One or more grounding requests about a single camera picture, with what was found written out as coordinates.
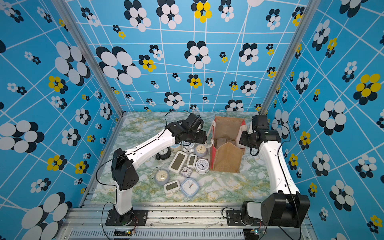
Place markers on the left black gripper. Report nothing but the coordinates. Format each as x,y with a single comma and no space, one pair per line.
203,137

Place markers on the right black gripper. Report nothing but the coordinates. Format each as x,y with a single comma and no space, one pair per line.
243,140

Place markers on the blue mirror clock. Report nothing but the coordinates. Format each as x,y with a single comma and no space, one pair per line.
219,142

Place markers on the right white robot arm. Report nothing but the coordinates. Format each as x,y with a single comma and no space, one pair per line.
285,207

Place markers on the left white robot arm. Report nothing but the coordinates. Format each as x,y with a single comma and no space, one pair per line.
126,163

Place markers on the white bell alarm clock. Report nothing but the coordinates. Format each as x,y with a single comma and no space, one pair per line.
188,147

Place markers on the cream blue round clock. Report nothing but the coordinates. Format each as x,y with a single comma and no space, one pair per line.
175,148

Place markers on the grey round beige-face clock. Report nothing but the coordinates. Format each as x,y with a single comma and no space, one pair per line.
201,150

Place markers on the small white digital clock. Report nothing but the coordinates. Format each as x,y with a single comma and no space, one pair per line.
191,162

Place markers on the black round alarm clock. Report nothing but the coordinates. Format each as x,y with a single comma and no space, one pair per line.
163,154

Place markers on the large white digital clock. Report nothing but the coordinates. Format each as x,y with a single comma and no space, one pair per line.
178,162

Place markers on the white twin-bell alarm clock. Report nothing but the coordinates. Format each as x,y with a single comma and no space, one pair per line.
202,166

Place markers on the small clear square clock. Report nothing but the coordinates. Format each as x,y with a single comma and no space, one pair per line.
186,172

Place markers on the light blue square alarm clock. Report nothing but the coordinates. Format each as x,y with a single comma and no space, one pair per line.
190,187

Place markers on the lowest white digital clock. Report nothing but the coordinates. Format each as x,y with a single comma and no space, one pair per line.
172,187

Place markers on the right green circuit board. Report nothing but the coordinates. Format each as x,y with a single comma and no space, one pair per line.
251,234

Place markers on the green circuit board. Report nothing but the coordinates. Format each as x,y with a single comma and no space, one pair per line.
124,233
251,234

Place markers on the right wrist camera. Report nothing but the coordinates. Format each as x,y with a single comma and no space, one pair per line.
250,130

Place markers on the grey round clock wire handle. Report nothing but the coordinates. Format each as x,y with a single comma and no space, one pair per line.
160,176

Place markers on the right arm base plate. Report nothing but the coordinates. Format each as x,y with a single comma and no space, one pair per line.
234,218

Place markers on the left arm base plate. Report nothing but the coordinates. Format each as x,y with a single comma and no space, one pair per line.
131,218

